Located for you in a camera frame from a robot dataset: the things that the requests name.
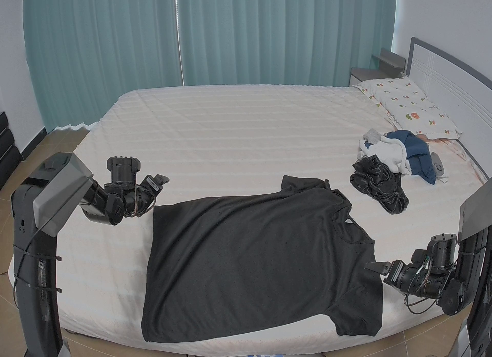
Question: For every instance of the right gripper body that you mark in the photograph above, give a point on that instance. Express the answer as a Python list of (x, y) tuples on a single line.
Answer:
[(401, 280)]

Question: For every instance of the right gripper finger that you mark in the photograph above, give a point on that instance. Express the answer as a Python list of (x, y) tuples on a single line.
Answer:
[(378, 267)]

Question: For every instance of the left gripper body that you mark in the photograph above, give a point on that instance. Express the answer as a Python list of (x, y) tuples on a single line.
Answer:
[(152, 186)]

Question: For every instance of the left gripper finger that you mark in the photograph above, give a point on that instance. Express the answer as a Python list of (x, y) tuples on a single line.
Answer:
[(163, 178)]

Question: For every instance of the black T-shirt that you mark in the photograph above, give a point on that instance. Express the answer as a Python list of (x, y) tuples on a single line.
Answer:
[(250, 251)]

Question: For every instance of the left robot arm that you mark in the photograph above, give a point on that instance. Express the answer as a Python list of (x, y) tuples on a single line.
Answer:
[(57, 194)]

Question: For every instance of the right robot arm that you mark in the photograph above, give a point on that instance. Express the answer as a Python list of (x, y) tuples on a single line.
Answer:
[(472, 271)]

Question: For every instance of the pile of clothes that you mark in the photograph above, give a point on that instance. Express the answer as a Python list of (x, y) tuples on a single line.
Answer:
[(380, 186)]

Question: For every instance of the bed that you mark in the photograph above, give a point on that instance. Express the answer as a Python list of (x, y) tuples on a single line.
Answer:
[(250, 124)]

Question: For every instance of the blue-green curtain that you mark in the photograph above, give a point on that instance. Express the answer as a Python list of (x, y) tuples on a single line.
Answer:
[(288, 20), (96, 40)]

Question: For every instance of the white printed pillow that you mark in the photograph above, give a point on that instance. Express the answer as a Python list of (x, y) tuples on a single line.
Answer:
[(415, 109)]

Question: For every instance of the grey bedside table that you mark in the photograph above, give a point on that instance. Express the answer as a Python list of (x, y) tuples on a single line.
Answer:
[(369, 72)]

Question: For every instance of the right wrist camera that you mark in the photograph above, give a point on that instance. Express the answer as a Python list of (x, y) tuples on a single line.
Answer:
[(419, 259)]

